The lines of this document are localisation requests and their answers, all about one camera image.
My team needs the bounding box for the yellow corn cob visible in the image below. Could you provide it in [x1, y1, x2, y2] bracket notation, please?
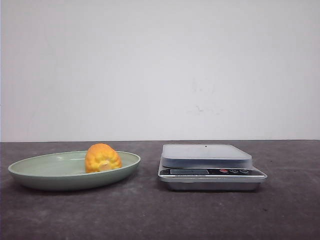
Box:
[84, 143, 122, 173]

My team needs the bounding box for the silver digital kitchen scale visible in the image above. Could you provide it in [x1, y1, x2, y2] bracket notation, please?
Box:
[158, 144, 268, 191]

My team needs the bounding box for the light green oval plate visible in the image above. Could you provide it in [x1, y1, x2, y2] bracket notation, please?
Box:
[8, 150, 141, 191]

